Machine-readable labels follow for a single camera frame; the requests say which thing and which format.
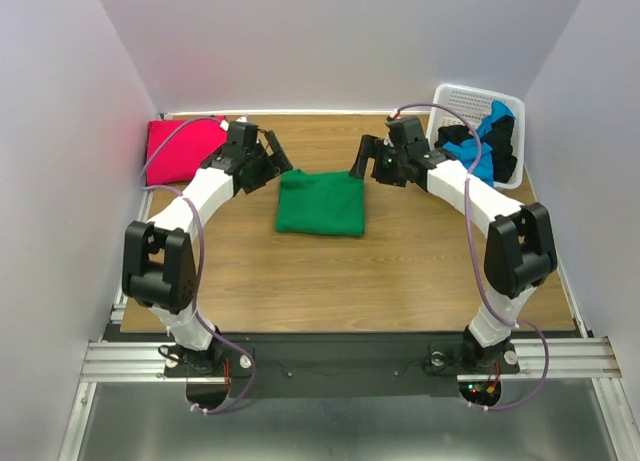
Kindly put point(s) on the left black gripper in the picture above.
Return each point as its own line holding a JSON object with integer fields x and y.
{"x": 276, "y": 164}

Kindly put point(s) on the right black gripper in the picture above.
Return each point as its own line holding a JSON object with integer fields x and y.
{"x": 371, "y": 157}

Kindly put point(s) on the green t shirt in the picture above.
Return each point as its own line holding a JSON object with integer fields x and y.
{"x": 325, "y": 204}

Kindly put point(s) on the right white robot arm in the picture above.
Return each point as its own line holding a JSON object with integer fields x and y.
{"x": 520, "y": 250}

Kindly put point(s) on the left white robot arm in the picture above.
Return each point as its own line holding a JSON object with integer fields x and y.
{"x": 161, "y": 267}

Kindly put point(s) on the white plastic laundry basket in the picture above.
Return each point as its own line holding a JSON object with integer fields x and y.
{"x": 482, "y": 127}

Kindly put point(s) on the blue t shirt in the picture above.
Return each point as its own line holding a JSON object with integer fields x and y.
{"x": 485, "y": 146}

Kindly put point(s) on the folded pink t shirt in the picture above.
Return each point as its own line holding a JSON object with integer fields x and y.
{"x": 182, "y": 155}

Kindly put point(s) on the black t shirt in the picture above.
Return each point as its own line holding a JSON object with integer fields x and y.
{"x": 500, "y": 141}

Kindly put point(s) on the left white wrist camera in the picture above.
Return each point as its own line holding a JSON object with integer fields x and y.
{"x": 224, "y": 123}

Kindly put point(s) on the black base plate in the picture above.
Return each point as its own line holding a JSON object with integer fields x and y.
{"x": 335, "y": 365}

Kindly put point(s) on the aluminium frame rail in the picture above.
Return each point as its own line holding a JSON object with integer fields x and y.
{"x": 409, "y": 272}

